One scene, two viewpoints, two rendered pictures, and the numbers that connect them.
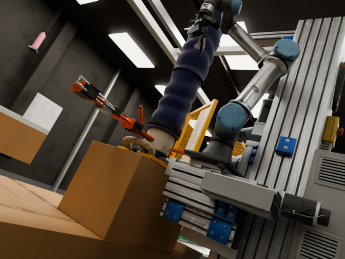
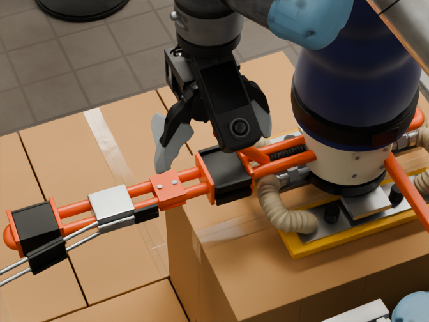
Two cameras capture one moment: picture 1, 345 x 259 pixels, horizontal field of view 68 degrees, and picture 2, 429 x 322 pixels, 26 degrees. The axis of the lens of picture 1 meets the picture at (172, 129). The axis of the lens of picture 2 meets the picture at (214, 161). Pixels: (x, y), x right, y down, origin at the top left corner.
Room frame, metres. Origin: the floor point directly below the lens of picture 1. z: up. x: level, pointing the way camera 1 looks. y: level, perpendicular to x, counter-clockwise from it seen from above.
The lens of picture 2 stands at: (0.42, -0.29, 2.40)
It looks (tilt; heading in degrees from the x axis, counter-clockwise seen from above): 49 degrees down; 28
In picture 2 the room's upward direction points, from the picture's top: straight up
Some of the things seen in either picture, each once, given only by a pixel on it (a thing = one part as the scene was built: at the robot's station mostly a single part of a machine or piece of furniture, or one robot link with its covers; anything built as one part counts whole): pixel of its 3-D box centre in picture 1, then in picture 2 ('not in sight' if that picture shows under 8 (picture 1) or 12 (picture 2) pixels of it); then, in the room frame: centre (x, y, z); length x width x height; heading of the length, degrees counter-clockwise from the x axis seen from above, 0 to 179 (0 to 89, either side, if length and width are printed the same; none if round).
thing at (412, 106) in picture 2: (165, 128); (355, 93); (1.58, 0.05, 1.21); 0.23 x 0.23 x 0.04
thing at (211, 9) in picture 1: (206, 11); (205, 13); (1.10, 0.08, 1.74); 0.08 x 0.08 x 0.05
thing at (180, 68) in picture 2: (199, 24); (206, 63); (1.10, 0.09, 1.66); 0.09 x 0.08 x 0.12; 52
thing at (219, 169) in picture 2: (133, 126); (224, 172); (1.39, 0.21, 1.09); 0.10 x 0.08 x 0.06; 50
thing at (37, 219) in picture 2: (84, 91); (36, 227); (1.12, 0.44, 1.09); 0.08 x 0.07 x 0.05; 140
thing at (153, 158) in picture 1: (162, 163); (364, 206); (1.52, -0.03, 0.99); 0.34 x 0.10 x 0.05; 140
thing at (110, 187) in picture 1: (133, 198); (327, 249); (1.56, 0.05, 0.74); 0.60 x 0.40 x 0.40; 141
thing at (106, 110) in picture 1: (105, 107); (112, 209); (1.22, 0.35, 1.09); 0.07 x 0.07 x 0.04; 50
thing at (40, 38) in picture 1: (39, 40); not in sight; (5.19, 3.44, 2.93); 0.24 x 0.23 x 0.53; 52
